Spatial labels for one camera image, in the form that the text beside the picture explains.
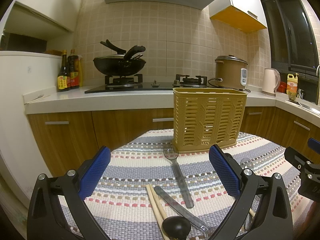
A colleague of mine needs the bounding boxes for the clear plastic spoon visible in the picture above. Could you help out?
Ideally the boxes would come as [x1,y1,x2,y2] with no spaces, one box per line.
[240,157,254,171]
[163,146,194,209]

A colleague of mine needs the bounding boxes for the yellow dish soap bottle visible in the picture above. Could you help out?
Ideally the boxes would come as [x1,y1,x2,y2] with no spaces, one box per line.
[286,73,299,101]

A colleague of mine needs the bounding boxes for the wooden base cabinets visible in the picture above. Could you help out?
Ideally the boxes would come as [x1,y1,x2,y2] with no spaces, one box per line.
[27,107,319,177]

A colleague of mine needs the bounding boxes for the pink electric kettle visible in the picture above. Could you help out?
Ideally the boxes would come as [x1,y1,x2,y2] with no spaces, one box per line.
[262,68,280,96]

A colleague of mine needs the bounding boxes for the metal sink faucet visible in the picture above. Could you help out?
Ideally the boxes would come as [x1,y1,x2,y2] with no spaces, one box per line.
[316,65,320,77]

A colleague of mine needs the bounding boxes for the black ladle spoon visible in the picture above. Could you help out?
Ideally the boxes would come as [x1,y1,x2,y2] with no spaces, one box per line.
[162,216,191,240]

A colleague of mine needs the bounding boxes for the wooden chopstick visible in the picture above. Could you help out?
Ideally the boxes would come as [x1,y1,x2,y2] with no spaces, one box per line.
[146,185,170,240]
[148,184,167,219]

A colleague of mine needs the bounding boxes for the tan plastic utensil basket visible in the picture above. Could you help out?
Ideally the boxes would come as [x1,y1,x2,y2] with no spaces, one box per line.
[172,88,247,153]

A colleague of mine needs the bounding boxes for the dark window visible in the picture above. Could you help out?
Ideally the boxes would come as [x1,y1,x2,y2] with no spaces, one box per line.
[261,0,319,103]

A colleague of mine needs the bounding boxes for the brown rice cooker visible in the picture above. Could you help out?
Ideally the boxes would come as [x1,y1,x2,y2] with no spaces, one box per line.
[208,55,248,90]

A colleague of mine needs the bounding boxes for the striped woven table mat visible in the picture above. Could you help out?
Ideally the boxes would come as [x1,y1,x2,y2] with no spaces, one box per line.
[57,128,315,240]

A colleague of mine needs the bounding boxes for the red label sauce bottle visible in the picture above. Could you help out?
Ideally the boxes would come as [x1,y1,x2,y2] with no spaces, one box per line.
[67,49,80,89]

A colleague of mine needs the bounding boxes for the dark soy sauce bottle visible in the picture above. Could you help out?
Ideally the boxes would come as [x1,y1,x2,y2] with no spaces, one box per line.
[57,50,71,92]

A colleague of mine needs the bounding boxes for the white refrigerator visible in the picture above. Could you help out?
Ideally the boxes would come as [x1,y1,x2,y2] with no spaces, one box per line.
[1,51,61,207]

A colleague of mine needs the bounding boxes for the yellow oil bottle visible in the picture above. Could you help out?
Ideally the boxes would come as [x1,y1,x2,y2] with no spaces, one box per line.
[78,55,83,87]

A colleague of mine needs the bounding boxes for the black gas stove top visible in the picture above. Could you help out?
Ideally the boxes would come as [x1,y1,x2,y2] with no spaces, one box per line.
[85,74,209,94]

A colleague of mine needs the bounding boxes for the black wok with lid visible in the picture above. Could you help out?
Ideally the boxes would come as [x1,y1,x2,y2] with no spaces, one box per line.
[93,40,146,76]

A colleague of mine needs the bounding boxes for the left upper white cabinet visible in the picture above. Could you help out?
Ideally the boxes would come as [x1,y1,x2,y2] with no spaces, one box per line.
[1,0,82,50]

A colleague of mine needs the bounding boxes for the white wall cabinet orange bottom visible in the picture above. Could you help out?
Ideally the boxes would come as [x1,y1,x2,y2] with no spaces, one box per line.
[208,0,267,33]

